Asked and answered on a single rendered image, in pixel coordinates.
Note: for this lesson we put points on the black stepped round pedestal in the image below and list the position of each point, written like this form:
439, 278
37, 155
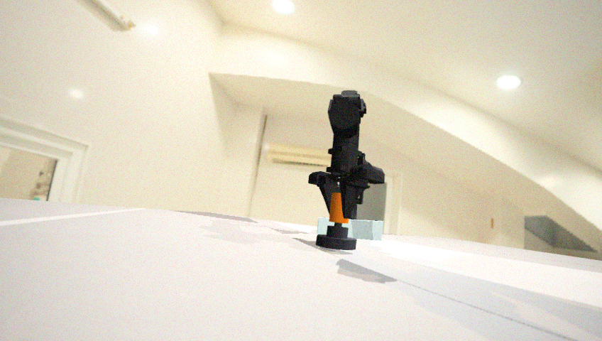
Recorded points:
336, 238

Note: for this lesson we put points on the orange knob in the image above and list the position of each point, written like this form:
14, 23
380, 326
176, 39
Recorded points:
335, 213

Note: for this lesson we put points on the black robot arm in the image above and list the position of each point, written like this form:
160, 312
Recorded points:
345, 112

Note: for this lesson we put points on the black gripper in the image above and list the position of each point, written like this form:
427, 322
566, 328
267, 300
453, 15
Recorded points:
353, 178

